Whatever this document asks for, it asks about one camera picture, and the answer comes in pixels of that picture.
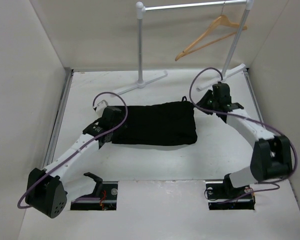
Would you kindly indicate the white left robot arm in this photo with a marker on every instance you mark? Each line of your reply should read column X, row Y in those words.
column 65, row 180

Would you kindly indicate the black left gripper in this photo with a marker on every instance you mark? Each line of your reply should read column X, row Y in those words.
column 120, row 121

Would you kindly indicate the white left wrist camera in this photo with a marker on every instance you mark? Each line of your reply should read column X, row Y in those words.
column 100, row 106

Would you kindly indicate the white clothes rack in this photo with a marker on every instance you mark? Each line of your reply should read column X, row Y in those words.
column 141, row 9

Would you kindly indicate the black trousers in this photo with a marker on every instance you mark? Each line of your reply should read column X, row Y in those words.
column 166, row 124

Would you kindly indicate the wooden clothes hanger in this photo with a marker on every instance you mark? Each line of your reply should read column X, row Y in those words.
column 220, row 28

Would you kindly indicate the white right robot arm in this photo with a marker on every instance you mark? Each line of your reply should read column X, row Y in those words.
column 273, row 156

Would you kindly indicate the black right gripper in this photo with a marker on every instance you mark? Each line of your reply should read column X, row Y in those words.
column 208, row 94

